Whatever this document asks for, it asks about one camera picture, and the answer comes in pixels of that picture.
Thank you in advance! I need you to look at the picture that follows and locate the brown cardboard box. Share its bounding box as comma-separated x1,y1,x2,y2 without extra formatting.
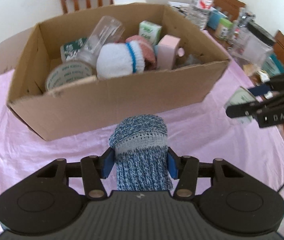
7,3,230,141

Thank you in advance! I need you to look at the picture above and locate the teal box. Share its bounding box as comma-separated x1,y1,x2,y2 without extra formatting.
207,10,227,30

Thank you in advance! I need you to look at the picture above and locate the clear plastic water bottle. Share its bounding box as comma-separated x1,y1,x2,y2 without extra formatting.
186,0,214,30

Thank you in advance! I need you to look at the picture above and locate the pink rectangular box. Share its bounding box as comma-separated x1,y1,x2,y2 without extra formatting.
157,35,181,70

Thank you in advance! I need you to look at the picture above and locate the pink tablecloth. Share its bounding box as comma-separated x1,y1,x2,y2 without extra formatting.
0,29,284,240

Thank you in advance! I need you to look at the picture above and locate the clear capsule bottle silver cap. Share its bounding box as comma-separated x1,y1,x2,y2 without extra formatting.
76,16,125,68

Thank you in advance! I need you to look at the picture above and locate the green lid container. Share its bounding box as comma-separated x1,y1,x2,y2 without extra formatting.
214,18,233,40

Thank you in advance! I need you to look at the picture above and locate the white sock roll blue stripe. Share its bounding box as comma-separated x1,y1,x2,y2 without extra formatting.
96,41,145,80

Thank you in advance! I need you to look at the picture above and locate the pink knit sock roll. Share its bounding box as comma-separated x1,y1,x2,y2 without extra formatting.
125,35,157,70

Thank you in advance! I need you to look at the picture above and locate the wooden chair right side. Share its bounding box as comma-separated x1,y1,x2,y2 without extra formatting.
213,0,246,22

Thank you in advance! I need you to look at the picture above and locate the clear jar black lid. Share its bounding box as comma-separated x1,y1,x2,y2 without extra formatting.
230,21,276,67

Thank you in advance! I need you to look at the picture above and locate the green white medicine box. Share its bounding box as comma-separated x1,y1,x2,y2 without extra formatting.
60,37,87,62

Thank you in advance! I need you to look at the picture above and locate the blue knit sock roll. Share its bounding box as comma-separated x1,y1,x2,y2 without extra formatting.
109,114,172,191

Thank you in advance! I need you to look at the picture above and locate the clear tape roll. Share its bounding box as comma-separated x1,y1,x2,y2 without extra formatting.
45,61,92,91

